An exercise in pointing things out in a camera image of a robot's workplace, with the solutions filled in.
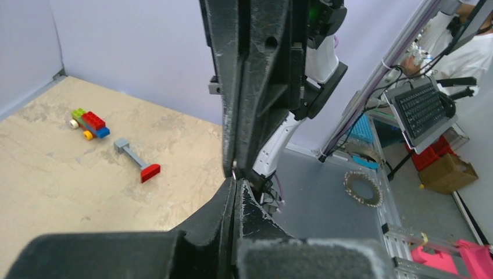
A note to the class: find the colourful toy brick car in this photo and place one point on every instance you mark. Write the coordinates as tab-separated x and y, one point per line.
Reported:
91	124

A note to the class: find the cardboard box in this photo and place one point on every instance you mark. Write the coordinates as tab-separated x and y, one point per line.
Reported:
447	175

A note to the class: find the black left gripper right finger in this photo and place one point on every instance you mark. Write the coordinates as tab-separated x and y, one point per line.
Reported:
265	250

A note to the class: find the grey toy brick post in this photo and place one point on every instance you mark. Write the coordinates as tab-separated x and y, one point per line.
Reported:
121	145

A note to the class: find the red toy base piece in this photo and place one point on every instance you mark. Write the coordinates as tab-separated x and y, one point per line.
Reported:
149	171

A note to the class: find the black computer keyboard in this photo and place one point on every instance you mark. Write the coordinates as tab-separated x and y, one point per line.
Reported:
420	110

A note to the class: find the red plastic bin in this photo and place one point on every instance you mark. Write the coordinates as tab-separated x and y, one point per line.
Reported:
432	153

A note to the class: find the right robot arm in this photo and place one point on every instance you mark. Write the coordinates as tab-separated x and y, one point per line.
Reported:
323	70

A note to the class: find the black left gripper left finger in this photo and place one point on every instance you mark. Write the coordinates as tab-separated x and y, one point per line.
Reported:
199	247

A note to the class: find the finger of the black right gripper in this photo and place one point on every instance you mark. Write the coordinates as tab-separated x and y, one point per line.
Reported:
222	20
273	67

